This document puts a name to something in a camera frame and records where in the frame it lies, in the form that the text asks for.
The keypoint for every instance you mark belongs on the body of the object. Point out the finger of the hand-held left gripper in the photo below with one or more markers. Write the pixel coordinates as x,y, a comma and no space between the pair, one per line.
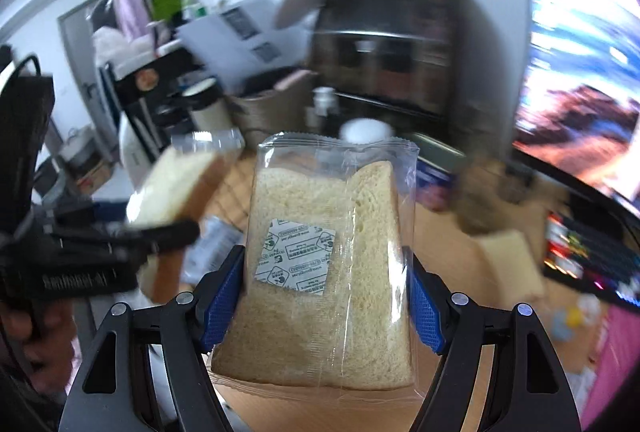
125,239

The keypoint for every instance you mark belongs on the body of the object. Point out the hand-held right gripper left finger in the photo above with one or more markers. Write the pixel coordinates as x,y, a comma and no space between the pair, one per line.
225,307

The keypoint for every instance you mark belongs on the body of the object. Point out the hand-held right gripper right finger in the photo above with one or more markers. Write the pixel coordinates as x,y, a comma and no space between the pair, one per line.
425,312

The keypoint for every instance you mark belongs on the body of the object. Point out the bagged bread slice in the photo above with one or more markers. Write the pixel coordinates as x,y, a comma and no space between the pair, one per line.
510,262
170,187

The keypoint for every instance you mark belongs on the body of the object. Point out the white desiccant sachet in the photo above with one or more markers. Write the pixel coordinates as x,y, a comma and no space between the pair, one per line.
295,257

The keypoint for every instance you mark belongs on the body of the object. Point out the large bagged toast slice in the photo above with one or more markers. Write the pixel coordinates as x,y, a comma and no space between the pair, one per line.
320,327

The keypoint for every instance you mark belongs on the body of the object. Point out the clear container with tea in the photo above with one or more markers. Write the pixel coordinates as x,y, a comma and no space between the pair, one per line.
490,197

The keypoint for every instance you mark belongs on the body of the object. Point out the person's left hand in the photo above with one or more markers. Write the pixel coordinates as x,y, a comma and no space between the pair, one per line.
47,342

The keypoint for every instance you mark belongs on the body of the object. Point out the white powder sachet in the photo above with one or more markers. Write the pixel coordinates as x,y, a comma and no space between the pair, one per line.
212,244

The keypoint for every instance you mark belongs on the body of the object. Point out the cardboard box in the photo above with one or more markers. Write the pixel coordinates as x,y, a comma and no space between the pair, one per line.
90,167

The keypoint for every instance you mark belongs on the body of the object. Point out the black metal rack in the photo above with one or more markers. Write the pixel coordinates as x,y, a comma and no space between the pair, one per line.
130,102

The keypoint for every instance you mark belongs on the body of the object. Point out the blue tin can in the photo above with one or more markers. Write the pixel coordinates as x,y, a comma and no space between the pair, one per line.
435,172

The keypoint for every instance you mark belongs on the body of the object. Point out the yellow ball blue toy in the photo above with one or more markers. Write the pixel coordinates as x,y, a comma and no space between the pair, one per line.
572,319

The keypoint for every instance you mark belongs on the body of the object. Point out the cream lidded tumbler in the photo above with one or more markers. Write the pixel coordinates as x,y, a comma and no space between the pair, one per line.
207,110

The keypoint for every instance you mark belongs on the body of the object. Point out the backlit mechanical keyboard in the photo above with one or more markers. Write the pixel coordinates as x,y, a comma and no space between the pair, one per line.
595,257

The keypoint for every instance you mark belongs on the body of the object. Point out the glass jar white lid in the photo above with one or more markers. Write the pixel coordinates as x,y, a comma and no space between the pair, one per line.
365,130

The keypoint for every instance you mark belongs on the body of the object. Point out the pink desk mat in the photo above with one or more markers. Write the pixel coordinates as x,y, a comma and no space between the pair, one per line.
615,372

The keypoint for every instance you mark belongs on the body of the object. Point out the small pump bottle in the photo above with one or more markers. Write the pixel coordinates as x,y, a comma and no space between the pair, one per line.
322,107

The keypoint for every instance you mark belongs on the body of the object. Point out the white paper with photos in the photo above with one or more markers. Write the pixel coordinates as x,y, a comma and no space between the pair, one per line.
235,37

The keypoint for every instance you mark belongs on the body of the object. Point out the dark transparent storage box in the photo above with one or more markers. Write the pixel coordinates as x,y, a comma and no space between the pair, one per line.
390,62

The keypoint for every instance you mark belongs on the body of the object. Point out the curved computer monitor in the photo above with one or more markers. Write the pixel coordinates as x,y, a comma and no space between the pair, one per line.
580,87

